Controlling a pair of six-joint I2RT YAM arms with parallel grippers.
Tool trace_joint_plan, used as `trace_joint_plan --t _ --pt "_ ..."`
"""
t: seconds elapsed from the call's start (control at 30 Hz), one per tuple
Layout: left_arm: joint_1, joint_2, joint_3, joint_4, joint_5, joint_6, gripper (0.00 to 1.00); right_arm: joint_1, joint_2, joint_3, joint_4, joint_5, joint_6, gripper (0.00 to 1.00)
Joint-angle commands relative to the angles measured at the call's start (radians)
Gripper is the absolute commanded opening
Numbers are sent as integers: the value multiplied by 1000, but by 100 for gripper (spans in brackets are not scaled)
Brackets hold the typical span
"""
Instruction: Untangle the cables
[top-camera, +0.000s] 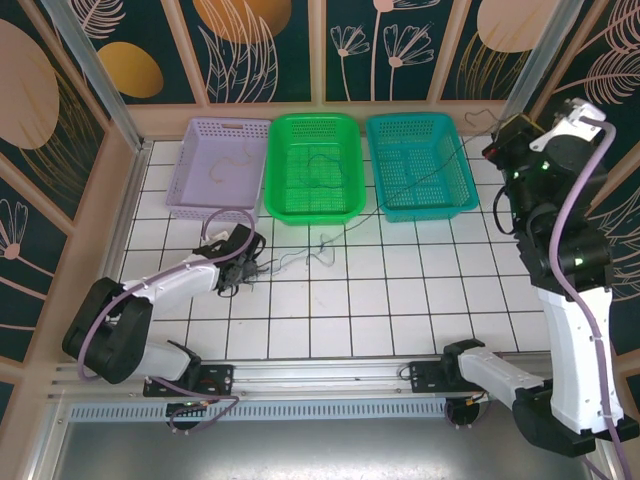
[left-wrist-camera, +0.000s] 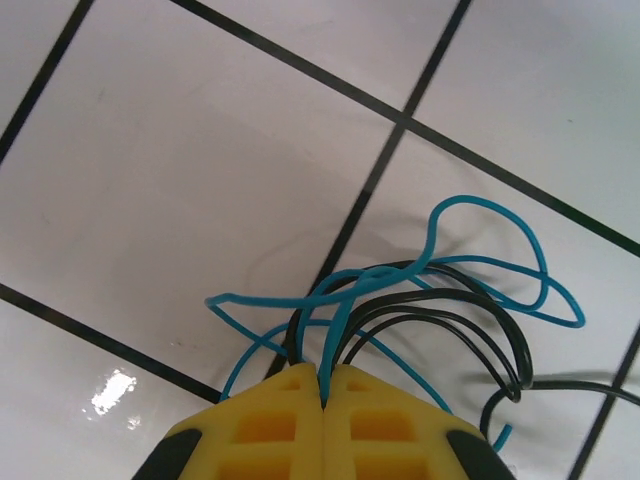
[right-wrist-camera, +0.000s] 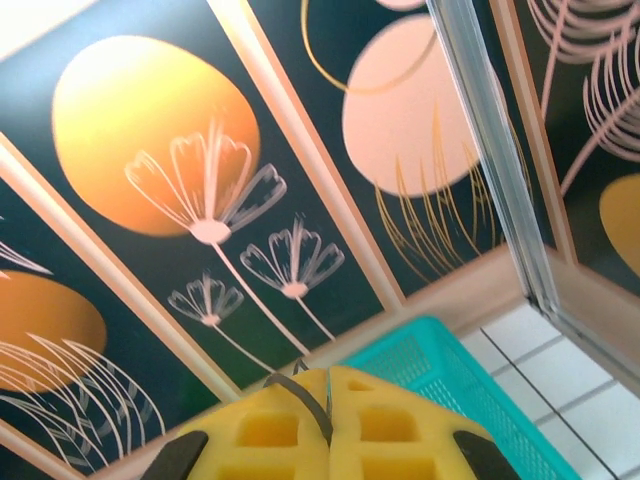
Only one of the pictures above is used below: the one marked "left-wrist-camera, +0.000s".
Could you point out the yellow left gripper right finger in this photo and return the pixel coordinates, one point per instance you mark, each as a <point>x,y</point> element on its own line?
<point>425,440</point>

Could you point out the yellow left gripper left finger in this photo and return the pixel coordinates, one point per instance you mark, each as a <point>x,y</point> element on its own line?
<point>220,440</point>

